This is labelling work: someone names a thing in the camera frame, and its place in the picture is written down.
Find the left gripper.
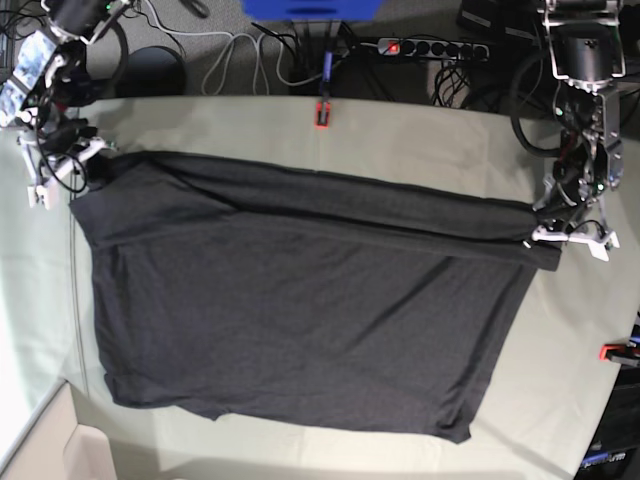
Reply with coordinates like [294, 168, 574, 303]
[523, 219, 620, 261]

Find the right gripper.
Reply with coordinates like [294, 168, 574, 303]
[17, 132, 118, 209]

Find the black t-shirt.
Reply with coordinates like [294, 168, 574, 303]
[70, 152, 561, 443]

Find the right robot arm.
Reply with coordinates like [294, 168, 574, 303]
[1, 1, 132, 209]

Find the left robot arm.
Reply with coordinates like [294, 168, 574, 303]
[509, 1, 626, 261]

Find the right black orange clamp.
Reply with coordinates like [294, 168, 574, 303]
[599, 324, 639, 368]

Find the black orange clamp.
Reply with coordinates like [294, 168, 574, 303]
[315, 50, 333, 128]
[599, 324, 639, 368]

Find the round black stool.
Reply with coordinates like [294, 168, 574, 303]
[115, 46, 187, 98]

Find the black power strip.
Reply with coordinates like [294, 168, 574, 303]
[377, 37, 490, 63]

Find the cardboard box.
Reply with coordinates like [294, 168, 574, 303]
[1, 381, 117, 480]

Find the middle black orange clamp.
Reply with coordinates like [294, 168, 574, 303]
[315, 50, 333, 128]

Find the blue plastic box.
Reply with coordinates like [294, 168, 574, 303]
[242, 0, 383, 21]

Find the white cable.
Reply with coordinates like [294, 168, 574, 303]
[144, 0, 326, 96]

